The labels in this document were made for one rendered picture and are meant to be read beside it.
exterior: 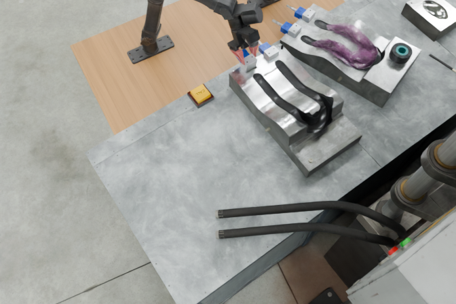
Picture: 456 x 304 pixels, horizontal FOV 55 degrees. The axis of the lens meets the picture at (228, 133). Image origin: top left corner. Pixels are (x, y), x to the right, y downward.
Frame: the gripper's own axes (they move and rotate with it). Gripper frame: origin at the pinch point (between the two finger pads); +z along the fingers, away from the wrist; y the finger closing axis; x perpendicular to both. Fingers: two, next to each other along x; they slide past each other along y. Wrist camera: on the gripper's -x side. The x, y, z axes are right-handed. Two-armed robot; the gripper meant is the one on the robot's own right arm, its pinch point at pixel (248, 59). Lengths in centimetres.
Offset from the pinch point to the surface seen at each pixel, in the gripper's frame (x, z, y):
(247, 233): -41, 35, -39
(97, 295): 32, 89, -104
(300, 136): -28.1, 23.1, -2.9
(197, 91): 9.2, 5.6, -21.3
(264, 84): -5.9, 9.9, 0.6
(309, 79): -13.2, 14.1, 15.9
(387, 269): -98, 3, -31
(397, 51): -27, 16, 49
